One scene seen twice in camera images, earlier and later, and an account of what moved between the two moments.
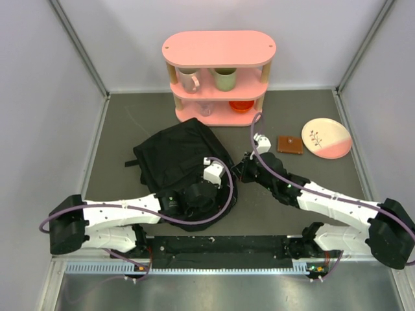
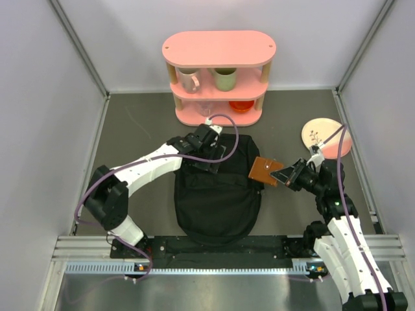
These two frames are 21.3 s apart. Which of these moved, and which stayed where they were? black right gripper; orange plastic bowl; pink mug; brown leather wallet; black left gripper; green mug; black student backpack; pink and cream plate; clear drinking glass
Moved: black left gripper; black right gripper; black student backpack; brown leather wallet
Stayed: clear drinking glass; green mug; pink and cream plate; pink mug; orange plastic bowl
